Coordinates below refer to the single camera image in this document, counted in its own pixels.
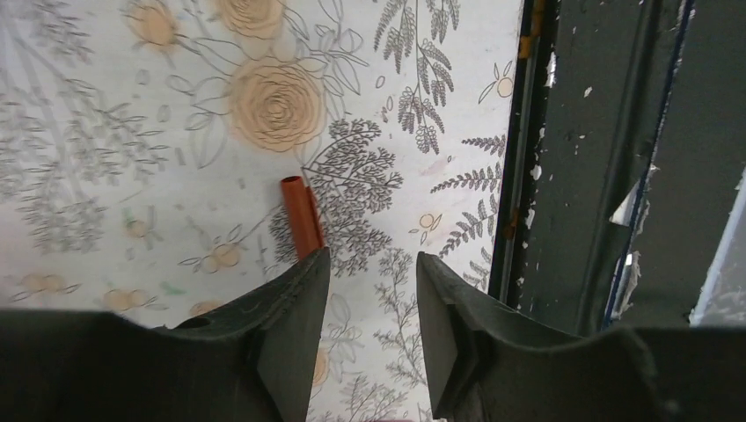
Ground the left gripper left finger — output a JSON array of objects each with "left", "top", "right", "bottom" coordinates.
[{"left": 157, "top": 247, "right": 333, "bottom": 422}]

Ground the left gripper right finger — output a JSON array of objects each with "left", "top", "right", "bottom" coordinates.
[{"left": 415, "top": 251, "right": 584, "bottom": 422}]

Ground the red marker cap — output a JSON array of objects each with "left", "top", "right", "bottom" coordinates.
[{"left": 280, "top": 176, "right": 325, "bottom": 260}]

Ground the floral tablecloth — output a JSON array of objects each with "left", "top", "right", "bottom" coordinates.
[{"left": 1, "top": 1, "right": 525, "bottom": 421}]

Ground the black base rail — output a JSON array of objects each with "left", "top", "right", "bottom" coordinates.
[{"left": 488, "top": 1, "right": 745, "bottom": 335}]

